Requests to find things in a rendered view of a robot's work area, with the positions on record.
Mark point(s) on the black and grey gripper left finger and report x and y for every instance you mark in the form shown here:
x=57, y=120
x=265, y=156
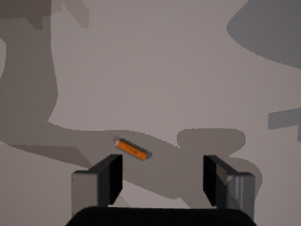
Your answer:
x=97, y=186

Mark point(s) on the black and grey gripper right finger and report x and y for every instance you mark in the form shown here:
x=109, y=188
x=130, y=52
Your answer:
x=227, y=188

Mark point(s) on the orange battery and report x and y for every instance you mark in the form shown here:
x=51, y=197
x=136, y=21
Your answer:
x=130, y=149

